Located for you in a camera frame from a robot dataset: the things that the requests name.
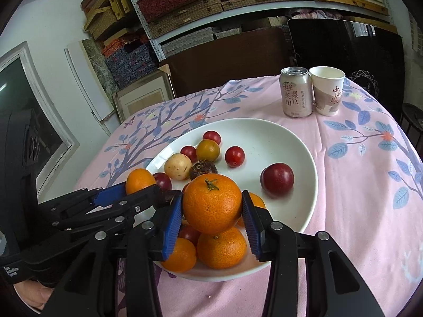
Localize pale yellow passion fruit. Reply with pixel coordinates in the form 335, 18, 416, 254
164, 153, 192, 181

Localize person's left hand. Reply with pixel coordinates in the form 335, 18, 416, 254
15, 279, 55, 311

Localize dark wooden board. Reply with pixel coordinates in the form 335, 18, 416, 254
159, 27, 295, 99

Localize white window frame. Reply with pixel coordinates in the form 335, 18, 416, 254
0, 41, 80, 202

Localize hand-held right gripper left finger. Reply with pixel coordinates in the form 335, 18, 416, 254
46, 190, 184, 317

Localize pile of yellow wooden boxes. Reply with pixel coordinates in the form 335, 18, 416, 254
82, 0, 137, 40

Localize white plate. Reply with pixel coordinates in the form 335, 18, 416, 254
144, 118, 319, 282

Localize dark red plum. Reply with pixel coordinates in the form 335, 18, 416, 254
260, 163, 295, 197
153, 172, 173, 192

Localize stack of blue patterned boxes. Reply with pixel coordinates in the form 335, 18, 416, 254
102, 41, 157, 90

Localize row of grey patterned boxes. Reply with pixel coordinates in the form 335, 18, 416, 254
160, 26, 242, 57

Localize marble slab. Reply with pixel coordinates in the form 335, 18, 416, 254
81, 38, 119, 95

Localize large orange with stem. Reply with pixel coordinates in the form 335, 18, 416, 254
182, 174, 243, 234

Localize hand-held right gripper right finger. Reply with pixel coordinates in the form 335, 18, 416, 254
241, 190, 385, 317

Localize white metal shelf rack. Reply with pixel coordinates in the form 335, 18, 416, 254
117, 0, 399, 60

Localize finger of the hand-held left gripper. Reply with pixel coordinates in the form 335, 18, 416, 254
38, 183, 128, 220
53, 184, 165, 238

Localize pink drink can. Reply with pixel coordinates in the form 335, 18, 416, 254
280, 67, 313, 118

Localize white board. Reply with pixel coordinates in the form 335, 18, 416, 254
64, 41, 114, 124

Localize framed picture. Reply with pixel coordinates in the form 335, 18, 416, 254
113, 69, 176, 123

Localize stack of woven straw boxes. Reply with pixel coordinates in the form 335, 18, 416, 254
127, 0, 306, 38

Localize dark wooden chair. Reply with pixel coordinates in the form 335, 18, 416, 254
398, 102, 423, 139

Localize printed paper cup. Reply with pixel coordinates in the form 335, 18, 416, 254
309, 66, 346, 117

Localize pink printed blanket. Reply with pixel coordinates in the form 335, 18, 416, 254
71, 74, 423, 317

